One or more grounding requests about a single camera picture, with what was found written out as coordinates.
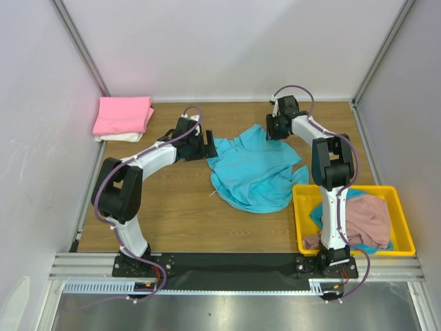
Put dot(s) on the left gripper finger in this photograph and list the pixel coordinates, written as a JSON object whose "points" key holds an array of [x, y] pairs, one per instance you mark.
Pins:
{"points": [[210, 151], [210, 138]]}

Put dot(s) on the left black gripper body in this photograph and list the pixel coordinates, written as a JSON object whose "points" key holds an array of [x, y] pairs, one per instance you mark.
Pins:
{"points": [[197, 149]]}

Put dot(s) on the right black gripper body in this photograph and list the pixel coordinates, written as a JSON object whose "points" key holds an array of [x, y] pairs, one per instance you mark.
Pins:
{"points": [[273, 127]]}

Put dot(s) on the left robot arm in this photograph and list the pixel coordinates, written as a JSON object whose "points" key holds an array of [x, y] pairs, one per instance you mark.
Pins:
{"points": [[117, 194]]}

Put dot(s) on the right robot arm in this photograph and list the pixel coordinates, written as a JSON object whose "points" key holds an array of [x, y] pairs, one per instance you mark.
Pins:
{"points": [[332, 170]]}

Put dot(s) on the folded white t shirt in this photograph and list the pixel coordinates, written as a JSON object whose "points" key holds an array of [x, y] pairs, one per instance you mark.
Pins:
{"points": [[132, 137]]}

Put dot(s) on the yellow plastic bin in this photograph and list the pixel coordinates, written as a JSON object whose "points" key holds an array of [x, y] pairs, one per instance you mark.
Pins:
{"points": [[307, 201]]}

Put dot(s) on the folded pink t shirt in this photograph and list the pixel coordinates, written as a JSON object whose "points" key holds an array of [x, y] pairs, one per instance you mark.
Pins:
{"points": [[123, 115]]}

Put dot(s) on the dusty pink t shirt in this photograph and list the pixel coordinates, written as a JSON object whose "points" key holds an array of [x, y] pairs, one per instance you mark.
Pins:
{"points": [[368, 223]]}

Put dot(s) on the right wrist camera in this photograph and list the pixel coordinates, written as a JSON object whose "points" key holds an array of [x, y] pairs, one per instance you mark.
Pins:
{"points": [[274, 102]]}

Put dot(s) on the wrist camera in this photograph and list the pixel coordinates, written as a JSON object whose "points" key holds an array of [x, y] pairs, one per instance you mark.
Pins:
{"points": [[195, 119], [274, 102]]}

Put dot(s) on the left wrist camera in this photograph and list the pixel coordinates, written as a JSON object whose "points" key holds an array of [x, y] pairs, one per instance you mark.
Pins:
{"points": [[195, 119]]}

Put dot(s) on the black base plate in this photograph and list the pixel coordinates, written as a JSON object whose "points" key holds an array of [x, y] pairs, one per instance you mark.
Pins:
{"points": [[301, 268]]}

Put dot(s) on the white cable duct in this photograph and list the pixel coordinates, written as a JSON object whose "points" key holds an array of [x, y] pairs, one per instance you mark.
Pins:
{"points": [[205, 286]]}

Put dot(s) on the aluminium front rail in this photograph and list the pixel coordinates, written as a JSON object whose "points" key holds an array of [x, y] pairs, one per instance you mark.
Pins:
{"points": [[100, 265]]}

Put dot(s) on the right aluminium frame post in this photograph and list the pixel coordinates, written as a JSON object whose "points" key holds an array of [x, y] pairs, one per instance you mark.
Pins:
{"points": [[392, 33]]}

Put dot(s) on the aluminium frame post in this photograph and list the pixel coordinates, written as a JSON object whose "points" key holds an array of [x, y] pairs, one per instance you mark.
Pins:
{"points": [[392, 33], [70, 27]]}

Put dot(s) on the left aluminium frame post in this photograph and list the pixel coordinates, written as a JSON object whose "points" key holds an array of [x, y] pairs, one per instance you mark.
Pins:
{"points": [[70, 27]]}

